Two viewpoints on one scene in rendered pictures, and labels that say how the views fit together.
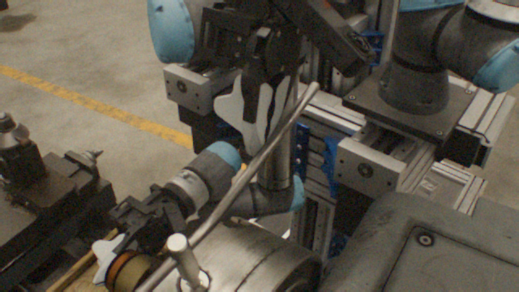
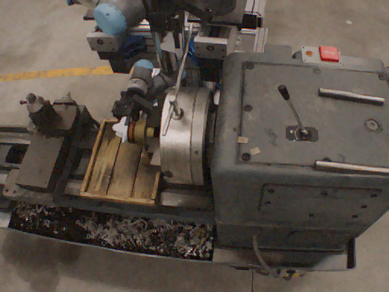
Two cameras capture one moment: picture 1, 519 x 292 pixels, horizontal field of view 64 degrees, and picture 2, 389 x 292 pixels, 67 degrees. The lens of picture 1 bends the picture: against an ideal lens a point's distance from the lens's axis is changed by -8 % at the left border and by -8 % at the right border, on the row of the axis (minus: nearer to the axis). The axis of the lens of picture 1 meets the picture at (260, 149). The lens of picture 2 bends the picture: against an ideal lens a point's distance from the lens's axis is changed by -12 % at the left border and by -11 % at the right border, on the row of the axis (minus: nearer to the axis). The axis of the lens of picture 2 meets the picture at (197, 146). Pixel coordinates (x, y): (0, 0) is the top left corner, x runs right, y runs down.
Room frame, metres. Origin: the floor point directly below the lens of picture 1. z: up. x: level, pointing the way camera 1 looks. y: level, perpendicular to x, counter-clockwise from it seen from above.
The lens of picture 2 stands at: (-0.29, 0.20, 1.98)
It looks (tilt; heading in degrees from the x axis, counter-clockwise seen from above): 58 degrees down; 343
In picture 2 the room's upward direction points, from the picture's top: 10 degrees counter-clockwise
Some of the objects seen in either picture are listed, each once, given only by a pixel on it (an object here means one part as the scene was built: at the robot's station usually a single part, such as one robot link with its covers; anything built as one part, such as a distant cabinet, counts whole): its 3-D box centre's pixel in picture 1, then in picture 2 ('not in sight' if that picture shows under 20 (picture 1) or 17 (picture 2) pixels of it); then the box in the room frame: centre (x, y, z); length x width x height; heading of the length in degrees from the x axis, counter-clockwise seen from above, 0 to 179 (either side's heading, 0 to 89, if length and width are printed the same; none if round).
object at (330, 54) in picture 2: not in sight; (328, 55); (0.25, -0.45, 1.26); 0.06 x 0.06 x 0.02; 58
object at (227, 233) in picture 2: not in sight; (283, 209); (0.11, -0.29, 0.43); 0.60 x 0.48 x 0.86; 58
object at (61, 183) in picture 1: (36, 186); (55, 123); (0.68, 0.50, 0.99); 0.20 x 0.10 x 0.05; 58
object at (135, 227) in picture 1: (134, 238); (129, 116); (0.45, 0.20, 1.10); 0.09 x 0.02 x 0.05; 146
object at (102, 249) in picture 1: (105, 253); (121, 128); (0.43, 0.24, 1.10); 0.09 x 0.06 x 0.03; 146
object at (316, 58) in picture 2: not in sight; (320, 61); (0.26, -0.43, 1.23); 0.13 x 0.08 x 0.05; 58
